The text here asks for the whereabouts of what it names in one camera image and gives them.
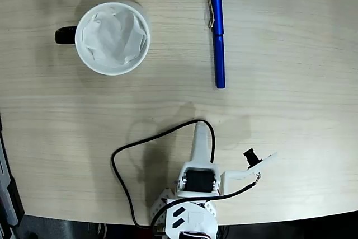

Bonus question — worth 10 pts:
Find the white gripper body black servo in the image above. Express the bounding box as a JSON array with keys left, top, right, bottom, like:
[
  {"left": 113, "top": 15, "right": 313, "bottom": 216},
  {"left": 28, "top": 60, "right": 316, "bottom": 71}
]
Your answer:
[{"left": 175, "top": 161, "right": 222, "bottom": 198}]

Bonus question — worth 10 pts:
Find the blue metal pen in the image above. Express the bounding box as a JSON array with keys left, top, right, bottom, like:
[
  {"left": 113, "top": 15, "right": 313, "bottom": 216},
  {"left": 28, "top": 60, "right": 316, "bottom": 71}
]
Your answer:
[{"left": 206, "top": 0, "right": 227, "bottom": 90}]

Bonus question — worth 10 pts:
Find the white perforated arm base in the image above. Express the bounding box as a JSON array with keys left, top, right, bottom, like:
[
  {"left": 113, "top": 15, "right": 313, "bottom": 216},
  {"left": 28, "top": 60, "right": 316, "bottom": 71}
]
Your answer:
[{"left": 150, "top": 188, "right": 218, "bottom": 226}]

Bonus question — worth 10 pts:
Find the white crumpled paper tissue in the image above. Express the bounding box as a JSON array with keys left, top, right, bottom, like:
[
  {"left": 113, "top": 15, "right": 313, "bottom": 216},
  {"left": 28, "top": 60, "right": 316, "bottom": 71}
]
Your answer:
[{"left": 82, "top": 9, "right": 148, "bottom": 68}]

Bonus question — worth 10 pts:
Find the gray black equipment rack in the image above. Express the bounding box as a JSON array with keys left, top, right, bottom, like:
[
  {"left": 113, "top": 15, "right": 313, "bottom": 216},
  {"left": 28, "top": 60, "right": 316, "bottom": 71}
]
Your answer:
[{"left": 0, "top": 111, "right": 25, "bottom": 239}]

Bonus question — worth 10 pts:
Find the black camera cable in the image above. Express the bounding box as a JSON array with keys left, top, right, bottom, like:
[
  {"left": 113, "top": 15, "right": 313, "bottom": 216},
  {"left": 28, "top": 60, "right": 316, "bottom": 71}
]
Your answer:
[{"left": 111, "top": 119, "right": 262, "bottom": 228}]

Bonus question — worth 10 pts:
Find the white mug black handle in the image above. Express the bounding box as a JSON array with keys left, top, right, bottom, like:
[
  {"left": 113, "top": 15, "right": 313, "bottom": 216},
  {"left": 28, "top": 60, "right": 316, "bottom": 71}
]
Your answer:
[{"left": 54, "top": 1, "right": 151, "bottom": 77}]

